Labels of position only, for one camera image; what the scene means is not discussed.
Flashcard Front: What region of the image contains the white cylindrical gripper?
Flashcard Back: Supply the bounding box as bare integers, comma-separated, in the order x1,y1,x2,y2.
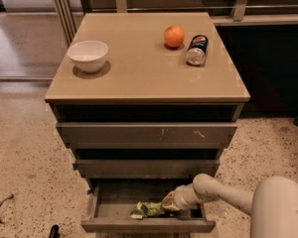
162,184,201,211

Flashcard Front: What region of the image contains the green jalapeno chip bag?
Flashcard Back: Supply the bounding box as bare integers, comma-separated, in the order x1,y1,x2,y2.
130,201,165,219

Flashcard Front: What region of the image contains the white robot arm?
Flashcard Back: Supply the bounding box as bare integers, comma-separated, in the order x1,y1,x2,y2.
162,174,298,238

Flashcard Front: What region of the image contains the open bottom grey drawer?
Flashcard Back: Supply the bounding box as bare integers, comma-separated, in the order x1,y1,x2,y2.
81,178,216,233

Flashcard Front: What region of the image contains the middle grey drawer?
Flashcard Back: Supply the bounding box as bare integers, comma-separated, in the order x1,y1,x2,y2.
74,160,220,179

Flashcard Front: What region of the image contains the grey drawer cabinet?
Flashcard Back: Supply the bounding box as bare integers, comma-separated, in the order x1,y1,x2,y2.
44,12,251,234

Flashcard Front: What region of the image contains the top grey drawer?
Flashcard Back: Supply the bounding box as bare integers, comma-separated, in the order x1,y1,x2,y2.
57,122,237,149

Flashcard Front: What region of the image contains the black object on floor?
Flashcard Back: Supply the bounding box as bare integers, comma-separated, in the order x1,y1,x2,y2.
49,225,59,238

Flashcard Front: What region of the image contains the blue pepsi soda can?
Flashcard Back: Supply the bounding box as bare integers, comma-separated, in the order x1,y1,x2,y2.
186,35,209,65

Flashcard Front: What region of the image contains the white ceramic bowl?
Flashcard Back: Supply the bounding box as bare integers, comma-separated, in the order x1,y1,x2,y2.
68,41,108,73

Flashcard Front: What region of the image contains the orange fruit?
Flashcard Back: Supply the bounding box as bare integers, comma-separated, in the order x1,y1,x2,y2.
164,25,185,49

